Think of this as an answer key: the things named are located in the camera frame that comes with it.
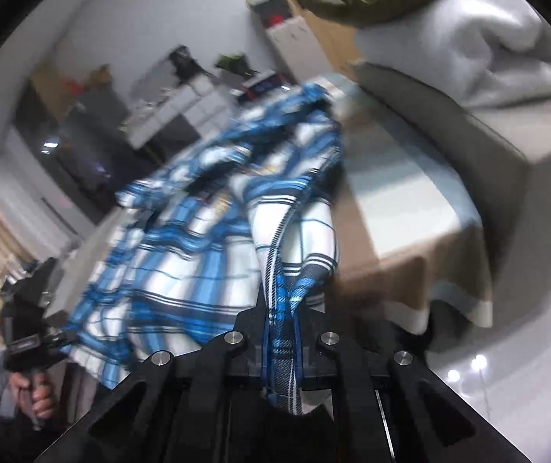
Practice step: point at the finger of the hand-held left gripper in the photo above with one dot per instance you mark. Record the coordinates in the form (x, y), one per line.
(61, 336)

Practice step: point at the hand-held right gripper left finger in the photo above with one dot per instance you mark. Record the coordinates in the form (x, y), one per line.
(245, 345)

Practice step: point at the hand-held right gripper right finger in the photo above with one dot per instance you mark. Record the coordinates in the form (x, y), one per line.
(324, 349)

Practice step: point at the blue plaid shirt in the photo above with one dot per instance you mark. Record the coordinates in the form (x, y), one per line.
(193, 260)

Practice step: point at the person's left hand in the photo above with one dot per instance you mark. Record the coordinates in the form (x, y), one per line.
(39, 398)

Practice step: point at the checkered bed sheet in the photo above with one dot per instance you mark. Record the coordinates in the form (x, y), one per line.
(401, 202)

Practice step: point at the white dressing desk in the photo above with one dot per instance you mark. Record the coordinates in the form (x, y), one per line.
(179, 115)

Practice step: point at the flat cardboard sheet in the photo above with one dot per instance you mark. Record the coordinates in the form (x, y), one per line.
(46, 84)

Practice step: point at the black and red box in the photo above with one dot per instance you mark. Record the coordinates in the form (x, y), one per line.
(263, 86)

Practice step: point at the open cardboard box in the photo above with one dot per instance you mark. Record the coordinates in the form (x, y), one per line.
(96, 76)

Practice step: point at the black bag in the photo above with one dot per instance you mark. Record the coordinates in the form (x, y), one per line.
(182, 58)

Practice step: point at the wooden door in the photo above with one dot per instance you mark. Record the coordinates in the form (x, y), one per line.
(318, 33)

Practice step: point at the black shoe box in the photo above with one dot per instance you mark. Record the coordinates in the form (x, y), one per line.
(270, 6)

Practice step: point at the white fleece cloth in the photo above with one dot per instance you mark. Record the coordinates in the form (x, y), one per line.
(473, 43)

